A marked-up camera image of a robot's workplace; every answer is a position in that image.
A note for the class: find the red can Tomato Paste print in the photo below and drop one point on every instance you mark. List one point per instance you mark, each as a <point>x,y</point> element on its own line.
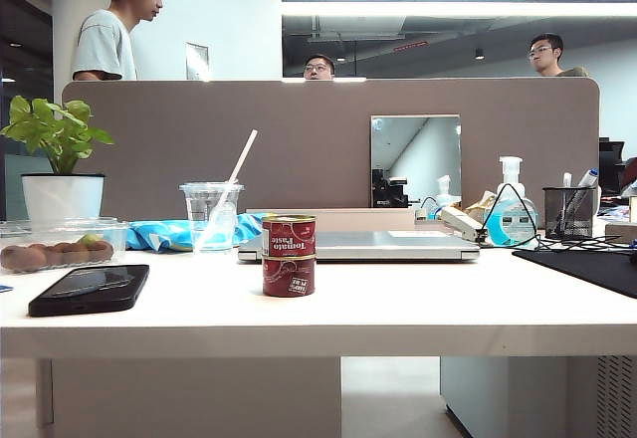
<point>288,239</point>

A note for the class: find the red can black label print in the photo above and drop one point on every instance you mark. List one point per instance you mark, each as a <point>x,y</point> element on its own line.
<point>288,276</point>

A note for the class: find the beige desk riser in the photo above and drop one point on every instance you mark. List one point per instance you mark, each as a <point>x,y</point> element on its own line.
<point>348,219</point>

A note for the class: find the brown desk divider panel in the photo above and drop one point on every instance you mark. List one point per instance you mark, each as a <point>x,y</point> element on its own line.
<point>298,149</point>

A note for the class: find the silver closed laptop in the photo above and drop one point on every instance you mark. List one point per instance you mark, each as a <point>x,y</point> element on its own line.
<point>388,244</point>

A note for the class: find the white drinking straw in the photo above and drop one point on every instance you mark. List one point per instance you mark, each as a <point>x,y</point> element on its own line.
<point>244,152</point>

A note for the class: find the white plug adapter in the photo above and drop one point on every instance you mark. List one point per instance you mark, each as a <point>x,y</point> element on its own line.
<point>421,214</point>

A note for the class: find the square mirror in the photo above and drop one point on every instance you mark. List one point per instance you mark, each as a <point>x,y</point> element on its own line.
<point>423,154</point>

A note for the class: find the clear plastic cup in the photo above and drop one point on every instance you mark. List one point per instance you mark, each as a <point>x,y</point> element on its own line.
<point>201,209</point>

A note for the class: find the seated man with glasses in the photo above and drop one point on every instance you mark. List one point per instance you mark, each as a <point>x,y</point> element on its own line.
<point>319,67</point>

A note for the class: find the white stapler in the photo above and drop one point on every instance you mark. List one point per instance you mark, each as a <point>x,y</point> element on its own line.
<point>460,221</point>

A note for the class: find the brown snack packet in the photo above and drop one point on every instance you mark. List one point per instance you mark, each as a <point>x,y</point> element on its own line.
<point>478,204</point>

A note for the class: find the blue snack bag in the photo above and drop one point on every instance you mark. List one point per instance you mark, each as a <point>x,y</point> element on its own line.
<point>154,234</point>

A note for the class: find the blue soap pump bottle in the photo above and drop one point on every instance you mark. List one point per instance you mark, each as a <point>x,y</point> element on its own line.
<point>510,219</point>

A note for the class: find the long white ceiling light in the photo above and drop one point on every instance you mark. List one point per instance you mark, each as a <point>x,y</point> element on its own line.
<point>448,8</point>

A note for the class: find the beige desk support panel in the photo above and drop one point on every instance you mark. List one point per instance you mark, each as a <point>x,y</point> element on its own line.
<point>199,398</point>

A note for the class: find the black smartphone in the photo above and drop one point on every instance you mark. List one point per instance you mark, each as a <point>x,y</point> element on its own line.
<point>89,288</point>

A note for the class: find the white pen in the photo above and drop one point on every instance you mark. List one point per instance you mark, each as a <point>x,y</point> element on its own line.
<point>567,179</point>

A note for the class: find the black mesh pen holder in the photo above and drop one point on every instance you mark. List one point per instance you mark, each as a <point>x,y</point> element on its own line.
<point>570,211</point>

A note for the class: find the white plant pot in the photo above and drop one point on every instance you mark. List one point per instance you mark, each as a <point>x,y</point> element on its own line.
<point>62,196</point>

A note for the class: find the clear plastic fruit container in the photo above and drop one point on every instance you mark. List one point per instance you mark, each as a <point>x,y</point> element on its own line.
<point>60,234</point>

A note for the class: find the man in grey t-shirt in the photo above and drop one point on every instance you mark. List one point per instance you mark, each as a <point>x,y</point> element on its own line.
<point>104,45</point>

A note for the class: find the green leafy plant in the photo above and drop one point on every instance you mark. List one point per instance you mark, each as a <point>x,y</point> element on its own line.
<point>60,134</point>

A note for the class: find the white marker blue cap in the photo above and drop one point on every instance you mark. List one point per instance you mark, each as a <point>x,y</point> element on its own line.
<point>588,176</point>

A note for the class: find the man in olive shirt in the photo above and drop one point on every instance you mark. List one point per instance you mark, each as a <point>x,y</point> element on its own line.
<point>547,55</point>

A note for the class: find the black mouse mat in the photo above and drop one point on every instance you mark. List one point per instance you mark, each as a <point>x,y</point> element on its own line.
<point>587,266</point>

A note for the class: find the black office chair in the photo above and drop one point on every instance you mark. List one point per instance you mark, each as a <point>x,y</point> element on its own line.
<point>612,164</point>

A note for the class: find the framed wall sign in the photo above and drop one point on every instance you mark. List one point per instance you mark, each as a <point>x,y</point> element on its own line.
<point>196,60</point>

